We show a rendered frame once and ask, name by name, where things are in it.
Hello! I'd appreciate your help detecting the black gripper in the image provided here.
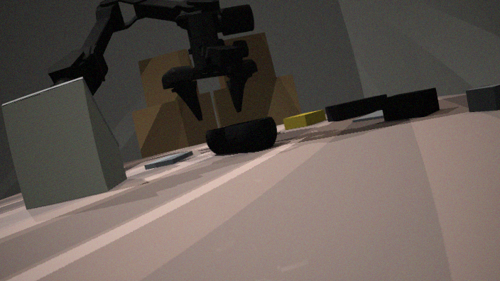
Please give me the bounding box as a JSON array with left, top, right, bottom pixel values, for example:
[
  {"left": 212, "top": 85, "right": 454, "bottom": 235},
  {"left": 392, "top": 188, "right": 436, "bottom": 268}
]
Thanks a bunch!
[{"left": 162, "top": 34, "right": 258, "bottom": 121}]

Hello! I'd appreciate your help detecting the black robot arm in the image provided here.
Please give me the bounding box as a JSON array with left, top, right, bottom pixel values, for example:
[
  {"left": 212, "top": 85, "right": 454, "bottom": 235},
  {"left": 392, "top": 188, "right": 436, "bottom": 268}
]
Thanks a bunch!
[{"left": 48, "top": 0, "right": 254, "bottom": 96}]

